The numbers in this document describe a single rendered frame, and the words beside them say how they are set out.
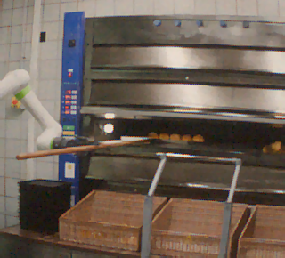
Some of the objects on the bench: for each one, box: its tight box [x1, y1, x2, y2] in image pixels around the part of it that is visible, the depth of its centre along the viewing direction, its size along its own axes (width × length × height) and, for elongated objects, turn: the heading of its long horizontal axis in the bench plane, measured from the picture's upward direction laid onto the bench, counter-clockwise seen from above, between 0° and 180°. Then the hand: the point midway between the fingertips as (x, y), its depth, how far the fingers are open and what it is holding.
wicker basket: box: [150, 198, 248, 258], centre depth 316 cm, size 49×56×28 cm
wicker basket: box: [59, 190, 167, 252], centre depth 345 cm, size 49×56×28 cm
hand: (93, 147), depth 316 cm, fingers closed on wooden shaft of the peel, 3 cm apart
